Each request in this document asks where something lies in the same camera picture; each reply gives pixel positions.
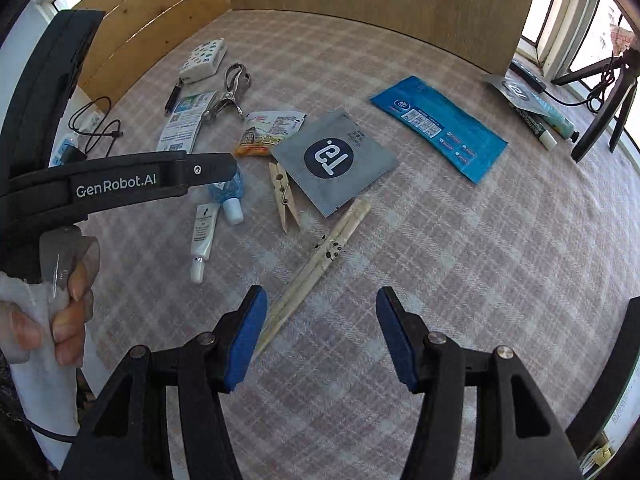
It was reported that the small white cream tube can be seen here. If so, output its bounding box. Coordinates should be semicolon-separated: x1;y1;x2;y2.
190;203;220;284

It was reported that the black inline remote cable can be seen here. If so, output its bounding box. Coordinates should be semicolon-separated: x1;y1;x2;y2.
508;58;618;114

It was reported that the black storage box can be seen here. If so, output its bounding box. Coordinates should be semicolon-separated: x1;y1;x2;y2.
566;297;639;458

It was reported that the blue hand sanitizer bottle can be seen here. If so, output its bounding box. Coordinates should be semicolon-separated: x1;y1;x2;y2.
208;169;244;226

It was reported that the black tripod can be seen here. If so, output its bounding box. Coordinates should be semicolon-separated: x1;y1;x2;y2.
551;47;639;162

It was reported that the metal eyelash curler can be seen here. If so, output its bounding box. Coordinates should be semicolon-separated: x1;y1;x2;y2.
203;63;252;122

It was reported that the person's left hand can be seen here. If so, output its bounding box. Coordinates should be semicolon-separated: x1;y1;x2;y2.
1;243;100;367

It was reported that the blue flat sachet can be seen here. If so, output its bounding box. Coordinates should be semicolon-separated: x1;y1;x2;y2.
370;76;508;184

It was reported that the grey tg sachet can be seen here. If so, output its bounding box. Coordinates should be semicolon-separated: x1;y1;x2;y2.
484;75;547;116
271;108;397;218

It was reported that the blue card packet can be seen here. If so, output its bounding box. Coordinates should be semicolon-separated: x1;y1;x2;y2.
156;91;218;154

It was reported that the green white lip balm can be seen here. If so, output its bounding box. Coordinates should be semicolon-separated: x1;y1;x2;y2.
511;104;558;152

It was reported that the wooden clothespin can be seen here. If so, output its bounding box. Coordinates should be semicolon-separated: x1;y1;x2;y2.
269;162;300;234

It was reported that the teal hand cream tube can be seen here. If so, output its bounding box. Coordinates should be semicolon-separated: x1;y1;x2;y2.
539;101;579;143

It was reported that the white dotted small box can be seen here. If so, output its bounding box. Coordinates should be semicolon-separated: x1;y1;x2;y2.
179;38;228;84

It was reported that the white orange sachet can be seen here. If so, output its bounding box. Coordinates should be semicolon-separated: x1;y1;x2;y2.
234;110;307;156

